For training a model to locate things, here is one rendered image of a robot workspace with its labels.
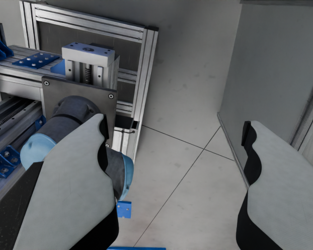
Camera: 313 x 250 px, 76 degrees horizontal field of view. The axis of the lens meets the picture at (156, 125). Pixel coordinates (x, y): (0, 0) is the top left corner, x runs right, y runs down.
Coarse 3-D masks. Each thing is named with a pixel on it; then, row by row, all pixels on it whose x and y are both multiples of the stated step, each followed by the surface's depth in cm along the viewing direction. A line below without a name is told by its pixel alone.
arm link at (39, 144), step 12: (60, 120) 51; (72, 120) 53; (36, 132) 48; (48, 132) 47; (60, 132) 48; (24, 144) 45; (36, 144) 43; (48, 144) 44; (24, 156) 45; (36, 156) 44
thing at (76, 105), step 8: (72, 96) 60; (80, 96) 60; (56, 104) 60; (64, 104) 57; (72, 104) 57; (80, 104) 58; (88, 104) 59; (56, 112) 56; (64, 112) 55; (72, 112) 55; (80, 112) 57; (88, 112) 60; (96, 112) 61; (80, 120) 55
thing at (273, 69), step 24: (240, 24) 130; (264, 24) 98; (288, 24) 78; (312, 24) 65; (240, 48) 128; (264, 48) 96; (288, 48) 77; (312, 48) 64; (240, 72) 126; (264, 72) 95; (288, 72) 76; (312, 72) 64; (240, 96) 124; (264, 96) 94; (288, 96) 76; (240, 120) 122; (264, 120) 93; (288, 120) 75; (240, 144) 120
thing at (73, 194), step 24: (96, 120) 11; (72, 144) 9; (96, 144) 9; (48, 168) 8; (72, 168) 8; (96, 168) 8; (48, 192) 7; (72, 192) 7; (96, 192) 7; (24, 216) 6; (48, 216) 6; (72, 216) 6; (96, 216) 6; (24, 240) 5; (48, 240) 5; (72, 240) 5; (96, 240) 6
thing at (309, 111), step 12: (252, 0) 112; (264, 0) 98; (276, 0) 87; (288, 0) 78; (300, 0) 71; (312, 0) 65; (312, 96) 63; (312, 108) 62; (300, 120) 68; (312, 120) 64; (300, 132) 67; (228, 144) 142; (300, 144) 71; (240, 168) 117
